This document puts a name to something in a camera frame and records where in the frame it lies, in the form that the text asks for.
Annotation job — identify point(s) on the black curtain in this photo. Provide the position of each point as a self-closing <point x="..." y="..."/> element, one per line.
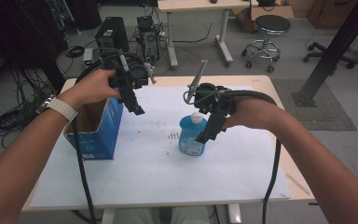
<point x="18" y="34"/>

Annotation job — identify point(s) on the black office chair base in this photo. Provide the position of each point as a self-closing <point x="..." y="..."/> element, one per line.
<point x="326" y="54"/>

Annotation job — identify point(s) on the small white device green light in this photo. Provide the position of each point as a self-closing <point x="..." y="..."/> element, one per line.
<point x="88" y="57"/>

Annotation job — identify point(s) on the person's left hand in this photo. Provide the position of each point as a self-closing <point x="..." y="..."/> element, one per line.
<point x="90" y="88"/>

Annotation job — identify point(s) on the blue bottle with white cap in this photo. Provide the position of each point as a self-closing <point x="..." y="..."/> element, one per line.
<point x="188" y="137"/>

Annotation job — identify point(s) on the black metal post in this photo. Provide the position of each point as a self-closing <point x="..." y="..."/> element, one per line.
<point x="338" y="43"/>

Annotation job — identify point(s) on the grey floor mat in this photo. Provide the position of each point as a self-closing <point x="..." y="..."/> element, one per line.
<point x="326" y="115"/>

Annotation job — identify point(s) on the blue cardboard box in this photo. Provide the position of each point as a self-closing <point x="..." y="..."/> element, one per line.
<point x="105" y="133"/>

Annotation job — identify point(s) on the person's right hand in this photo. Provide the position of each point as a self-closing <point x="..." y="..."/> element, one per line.
<point x="254" y="113"/>

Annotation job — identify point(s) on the black round stool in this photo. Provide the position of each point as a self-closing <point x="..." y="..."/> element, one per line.
<point x="272" y="25"/>

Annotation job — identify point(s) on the open brown cardboard box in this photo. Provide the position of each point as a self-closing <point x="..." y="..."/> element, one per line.
<point x="270" y="12"/>

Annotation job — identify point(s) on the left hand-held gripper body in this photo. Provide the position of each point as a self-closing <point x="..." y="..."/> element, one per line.
<point x="133" y="74"/>

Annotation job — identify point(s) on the closed brown cardboard box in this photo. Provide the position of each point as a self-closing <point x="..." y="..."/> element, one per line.
<point x="332" y="14"/>

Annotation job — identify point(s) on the black computer tower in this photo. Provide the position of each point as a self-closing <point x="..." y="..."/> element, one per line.
<point x="112" y="34"/>

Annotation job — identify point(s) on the light wooden desk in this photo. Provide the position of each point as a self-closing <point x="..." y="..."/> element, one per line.
<point x="199" y="5"/>

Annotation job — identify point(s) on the white table mat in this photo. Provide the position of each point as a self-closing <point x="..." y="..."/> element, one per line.
<point x="155" y="174"/>

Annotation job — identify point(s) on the open computer case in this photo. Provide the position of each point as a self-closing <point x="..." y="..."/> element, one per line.
<point x="149" y="40"/>

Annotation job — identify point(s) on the white band wristwatch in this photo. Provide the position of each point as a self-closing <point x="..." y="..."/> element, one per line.
<point x="62" y="109"/>

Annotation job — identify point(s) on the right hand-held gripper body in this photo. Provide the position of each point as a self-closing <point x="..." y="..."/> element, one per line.
<point x="214" y="99"/>

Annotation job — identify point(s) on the white table leg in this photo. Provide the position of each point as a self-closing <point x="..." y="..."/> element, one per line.
<point x="108" y="217"/>
<point x="234" y="214"/>

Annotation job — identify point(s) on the pale tape strip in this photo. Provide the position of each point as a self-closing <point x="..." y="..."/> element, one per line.
<point x="296" y="183"/>

